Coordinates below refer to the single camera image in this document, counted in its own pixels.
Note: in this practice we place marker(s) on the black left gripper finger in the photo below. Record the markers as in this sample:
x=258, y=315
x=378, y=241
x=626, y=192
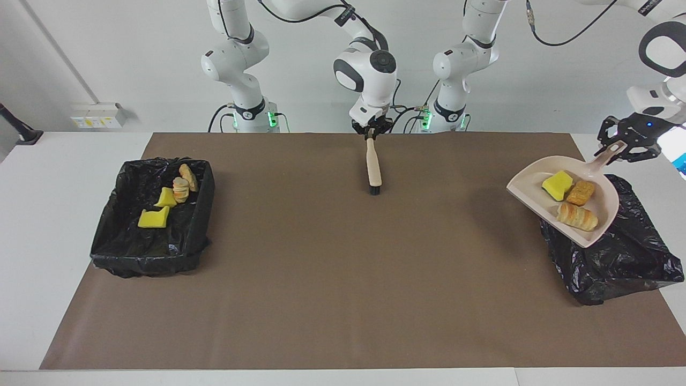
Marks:
x=612, y=128
x=642, y=153

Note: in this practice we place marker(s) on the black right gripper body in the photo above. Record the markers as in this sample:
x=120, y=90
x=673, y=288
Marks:
x=373, y=127

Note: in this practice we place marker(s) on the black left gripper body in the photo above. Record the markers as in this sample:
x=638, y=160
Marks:
x=646, y=130

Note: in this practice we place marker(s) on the beige hand brush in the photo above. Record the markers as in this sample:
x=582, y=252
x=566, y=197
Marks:
x=373, y=166

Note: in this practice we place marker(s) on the brown bread piece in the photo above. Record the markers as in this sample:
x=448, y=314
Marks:
x=581, y=193

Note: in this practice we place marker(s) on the yellow and green sponge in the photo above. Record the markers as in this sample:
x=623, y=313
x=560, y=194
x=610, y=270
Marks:
x=557, y=183

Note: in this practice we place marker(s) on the striped orange bread roll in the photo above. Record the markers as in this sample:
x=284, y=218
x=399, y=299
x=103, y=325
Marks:
x=578, y=217

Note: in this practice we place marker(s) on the beige plastic dustpan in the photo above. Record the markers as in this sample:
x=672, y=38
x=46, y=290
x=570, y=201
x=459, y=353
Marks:
x=530, y=190

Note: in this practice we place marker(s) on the pale foam lump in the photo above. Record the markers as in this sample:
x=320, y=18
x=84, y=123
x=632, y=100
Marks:
x=180, y=190
x=188, y=177

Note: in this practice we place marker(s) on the wedge yellow sponge piece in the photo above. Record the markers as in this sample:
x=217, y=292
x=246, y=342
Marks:
x=165, y=199

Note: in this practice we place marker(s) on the notched yellow sponge piece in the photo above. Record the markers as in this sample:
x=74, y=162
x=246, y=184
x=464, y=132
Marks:
x=153, y=220

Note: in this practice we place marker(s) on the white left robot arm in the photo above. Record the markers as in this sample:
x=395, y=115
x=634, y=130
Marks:
x=461, y=64

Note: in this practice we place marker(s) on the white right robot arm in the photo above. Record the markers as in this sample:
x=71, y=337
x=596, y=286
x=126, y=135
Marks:
x=370, y=80

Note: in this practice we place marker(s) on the slanted bin with black bag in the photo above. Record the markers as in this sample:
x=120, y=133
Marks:
x=616, y=268

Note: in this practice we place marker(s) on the square bin with black bag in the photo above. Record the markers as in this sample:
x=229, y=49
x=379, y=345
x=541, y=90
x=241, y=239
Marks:
x=134, y=246

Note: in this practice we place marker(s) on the blue object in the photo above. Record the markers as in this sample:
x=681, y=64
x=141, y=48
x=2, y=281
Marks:
x=681, y=165

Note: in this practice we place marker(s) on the brown paper table mat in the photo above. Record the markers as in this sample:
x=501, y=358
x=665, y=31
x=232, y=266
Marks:
x=300, y=332

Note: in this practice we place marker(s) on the black stand foot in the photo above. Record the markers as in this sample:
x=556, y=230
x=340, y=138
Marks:
x=24, y=134

